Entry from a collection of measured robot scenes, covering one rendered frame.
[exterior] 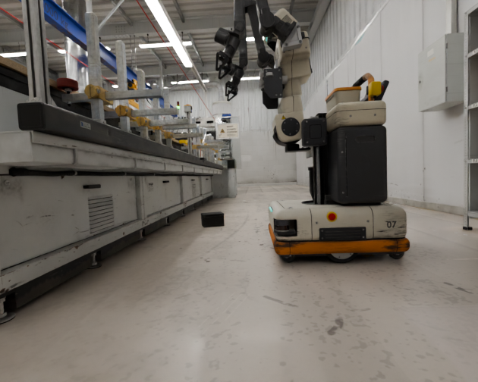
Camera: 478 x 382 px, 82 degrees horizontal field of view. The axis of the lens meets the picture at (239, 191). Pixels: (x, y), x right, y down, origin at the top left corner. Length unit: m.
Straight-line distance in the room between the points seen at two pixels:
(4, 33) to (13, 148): 10.49
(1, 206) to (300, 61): 1.53
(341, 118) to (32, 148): 1.28
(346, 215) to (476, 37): 1.78
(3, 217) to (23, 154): 0.31
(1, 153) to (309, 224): 1.22
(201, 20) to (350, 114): 7.92
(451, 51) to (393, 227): 2.12
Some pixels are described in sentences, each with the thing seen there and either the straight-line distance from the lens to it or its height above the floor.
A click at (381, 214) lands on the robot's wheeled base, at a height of 0.24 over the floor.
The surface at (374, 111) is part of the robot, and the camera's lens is 1.57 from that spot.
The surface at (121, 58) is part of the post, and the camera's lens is 1.63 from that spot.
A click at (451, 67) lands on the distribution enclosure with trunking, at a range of 3.28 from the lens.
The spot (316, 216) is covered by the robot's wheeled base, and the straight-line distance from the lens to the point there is 1.42.
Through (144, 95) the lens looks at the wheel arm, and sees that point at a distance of 1.30.
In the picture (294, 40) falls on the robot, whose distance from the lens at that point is 1.61.
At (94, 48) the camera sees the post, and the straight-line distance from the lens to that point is 1.40.
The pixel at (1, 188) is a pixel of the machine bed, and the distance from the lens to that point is 1.26.
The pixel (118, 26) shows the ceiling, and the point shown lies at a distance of 9.76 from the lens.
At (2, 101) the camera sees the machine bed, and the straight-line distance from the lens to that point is 1.27.
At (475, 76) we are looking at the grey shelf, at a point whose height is 1.10.
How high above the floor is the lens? 0.46
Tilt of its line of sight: 3 degrees down
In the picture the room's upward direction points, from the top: 2 degrees counter-clockwise
